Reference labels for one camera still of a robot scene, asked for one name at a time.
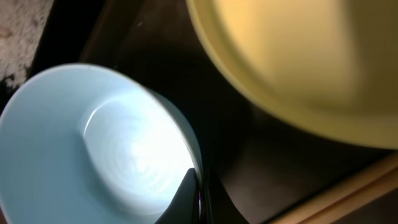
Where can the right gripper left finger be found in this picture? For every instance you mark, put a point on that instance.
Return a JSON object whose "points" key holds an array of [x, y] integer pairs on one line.
{"points": [[185, 205]]}

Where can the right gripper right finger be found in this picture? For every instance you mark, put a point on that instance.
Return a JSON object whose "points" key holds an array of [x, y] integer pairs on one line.
{"points": [[219, 208]]}

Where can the light blue bowl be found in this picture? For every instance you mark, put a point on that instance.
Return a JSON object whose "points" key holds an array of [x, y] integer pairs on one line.
{"points": [[85, 144]]}

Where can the wooden chopsticks pair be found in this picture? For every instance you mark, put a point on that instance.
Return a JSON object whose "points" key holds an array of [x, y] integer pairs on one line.
{"points": [[347, 196]]}

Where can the yellow plate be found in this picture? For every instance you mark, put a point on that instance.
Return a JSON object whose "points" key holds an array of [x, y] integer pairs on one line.
{"points": [[328, 67]]}

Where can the brown serving tray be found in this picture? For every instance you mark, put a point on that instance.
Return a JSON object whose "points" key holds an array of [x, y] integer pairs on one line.
{"points": [[267, 167]]}

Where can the black tray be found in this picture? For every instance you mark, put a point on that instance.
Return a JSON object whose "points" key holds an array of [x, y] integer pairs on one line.
{"points": [[39, 34]]}

